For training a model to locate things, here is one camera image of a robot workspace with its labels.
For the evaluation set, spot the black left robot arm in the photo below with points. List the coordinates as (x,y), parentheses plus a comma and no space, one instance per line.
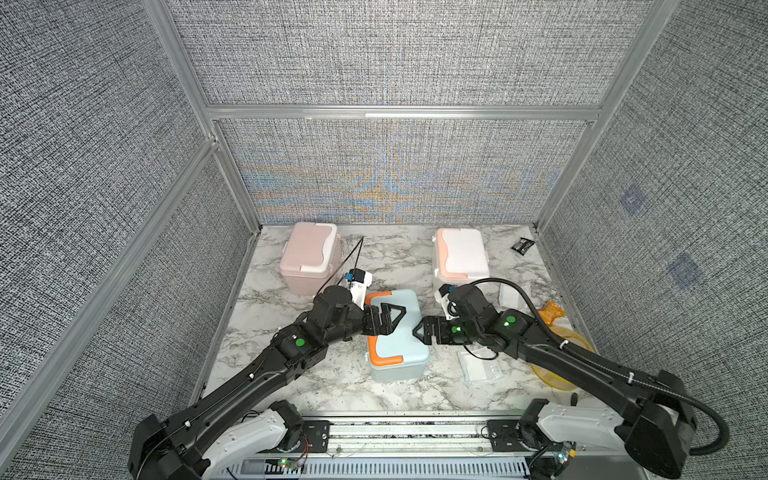
(215,432)

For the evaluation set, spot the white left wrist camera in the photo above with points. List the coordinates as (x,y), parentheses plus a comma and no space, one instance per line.
(358,282)

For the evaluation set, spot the black foil sachet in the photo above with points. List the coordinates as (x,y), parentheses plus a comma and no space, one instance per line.
(523,245)

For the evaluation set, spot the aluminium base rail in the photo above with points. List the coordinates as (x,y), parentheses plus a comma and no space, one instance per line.
(407,445)

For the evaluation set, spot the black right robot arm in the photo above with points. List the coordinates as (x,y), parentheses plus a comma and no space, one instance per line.
(650,417)

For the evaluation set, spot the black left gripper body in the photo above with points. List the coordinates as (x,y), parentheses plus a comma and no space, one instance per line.
(369,328)

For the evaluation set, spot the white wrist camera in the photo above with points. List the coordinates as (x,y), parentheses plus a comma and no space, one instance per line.
(358,282)
(441,296)

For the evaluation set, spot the pink white medicine box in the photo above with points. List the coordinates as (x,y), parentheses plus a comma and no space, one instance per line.
(310,256)

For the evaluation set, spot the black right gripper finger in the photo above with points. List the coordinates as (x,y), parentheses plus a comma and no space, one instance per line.
(423,334)
(426,323)

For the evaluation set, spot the white pink medicine chest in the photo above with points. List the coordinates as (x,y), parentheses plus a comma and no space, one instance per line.
(459,257)

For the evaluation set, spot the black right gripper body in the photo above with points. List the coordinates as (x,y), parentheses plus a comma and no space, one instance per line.
(452,332)

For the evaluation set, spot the clear plastic gauze box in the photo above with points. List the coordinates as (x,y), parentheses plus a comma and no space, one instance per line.
(510,298)

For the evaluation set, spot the orange plastic toy piece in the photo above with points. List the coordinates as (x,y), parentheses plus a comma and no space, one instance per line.
(551,312)

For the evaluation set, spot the blue orange medicine box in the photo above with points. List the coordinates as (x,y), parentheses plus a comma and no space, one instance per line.
(400,355)

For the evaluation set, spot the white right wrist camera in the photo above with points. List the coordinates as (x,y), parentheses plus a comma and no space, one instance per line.
(441,296)

